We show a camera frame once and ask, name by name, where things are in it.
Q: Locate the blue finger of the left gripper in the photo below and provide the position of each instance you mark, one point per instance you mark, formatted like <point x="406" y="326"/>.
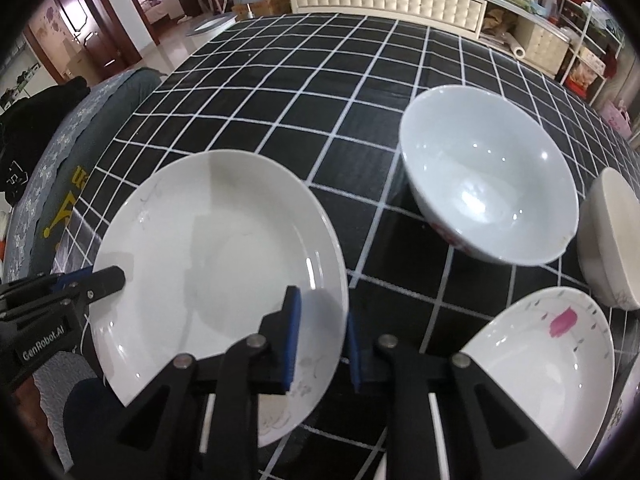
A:
<point x="99" y="285"/>
<point x="66" y="280"/>

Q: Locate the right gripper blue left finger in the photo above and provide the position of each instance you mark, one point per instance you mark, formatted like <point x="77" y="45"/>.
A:
<point x="198" y="419"/>

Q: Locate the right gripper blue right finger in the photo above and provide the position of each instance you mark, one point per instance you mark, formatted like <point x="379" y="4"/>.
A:
<point x="446" y="418"/>

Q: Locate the plain white plate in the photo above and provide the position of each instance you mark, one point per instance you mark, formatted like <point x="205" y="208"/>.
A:
<point x="209" y="245"/>

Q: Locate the cream white bowl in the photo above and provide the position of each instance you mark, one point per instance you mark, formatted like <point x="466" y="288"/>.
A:
<point x="608" y="241"/>

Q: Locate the white bowl blue tint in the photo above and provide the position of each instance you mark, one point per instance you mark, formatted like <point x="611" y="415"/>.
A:
<point x="487" y="177"/>

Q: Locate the white plate pink petals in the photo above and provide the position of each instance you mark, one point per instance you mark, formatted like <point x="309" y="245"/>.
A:
<point x="552" y="352"/>

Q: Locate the grey floral sofa cover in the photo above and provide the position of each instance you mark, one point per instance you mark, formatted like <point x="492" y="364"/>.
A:
<point x="50" y="143"/>

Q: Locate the dark wooden door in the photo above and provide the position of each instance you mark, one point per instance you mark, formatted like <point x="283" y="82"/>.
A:
<point x="78" y="38"/>

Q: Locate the white mop bucket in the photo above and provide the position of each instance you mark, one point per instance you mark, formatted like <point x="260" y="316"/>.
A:
<point x="213" y="26"/>

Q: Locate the black white grid tablecloth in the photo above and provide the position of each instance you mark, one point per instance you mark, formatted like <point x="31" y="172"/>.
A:
<point x="322" y="95"/>

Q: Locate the pink shopping bag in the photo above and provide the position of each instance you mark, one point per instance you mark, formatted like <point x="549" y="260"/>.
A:
<point x="616" y="119"/>

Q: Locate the white paper roll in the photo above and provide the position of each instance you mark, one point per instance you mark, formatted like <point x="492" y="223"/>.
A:
<point x="515" y="47"/>

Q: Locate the cream tufted TV cabinet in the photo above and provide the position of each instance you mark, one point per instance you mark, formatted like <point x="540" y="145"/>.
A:
<point x="545" y="45"/>

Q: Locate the white metal shelf rack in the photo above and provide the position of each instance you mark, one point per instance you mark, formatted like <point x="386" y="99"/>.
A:
<point x="596" y="41"/>

